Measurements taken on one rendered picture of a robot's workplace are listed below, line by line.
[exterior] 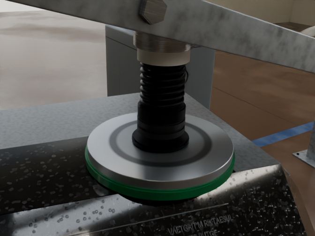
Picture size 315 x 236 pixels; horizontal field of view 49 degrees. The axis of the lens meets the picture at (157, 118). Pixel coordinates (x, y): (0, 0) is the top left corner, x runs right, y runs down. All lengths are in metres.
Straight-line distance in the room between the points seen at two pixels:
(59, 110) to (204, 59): 1.06
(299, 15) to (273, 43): 7.98
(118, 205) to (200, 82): 1.27
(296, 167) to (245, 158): 1.78
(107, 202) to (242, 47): 0.26
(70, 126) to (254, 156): 0.31
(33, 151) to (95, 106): 0.19
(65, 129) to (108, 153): 0.16
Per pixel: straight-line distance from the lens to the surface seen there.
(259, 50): 0.48
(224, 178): 0.47
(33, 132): 0.61
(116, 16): 0.35
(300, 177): 2.22
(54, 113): 0.67
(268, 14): 8.05
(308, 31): 1.01
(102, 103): 0.71
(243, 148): 0.56
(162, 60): 0.43
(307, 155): 2.45
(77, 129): 0.60
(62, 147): 0.55
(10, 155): 0.55
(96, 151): 0.48
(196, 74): 1.63
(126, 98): 0.73
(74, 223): 0.43
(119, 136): 0.51
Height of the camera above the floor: 1.13
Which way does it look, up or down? 24 degrees down
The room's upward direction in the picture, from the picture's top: 2 degrees clockwise
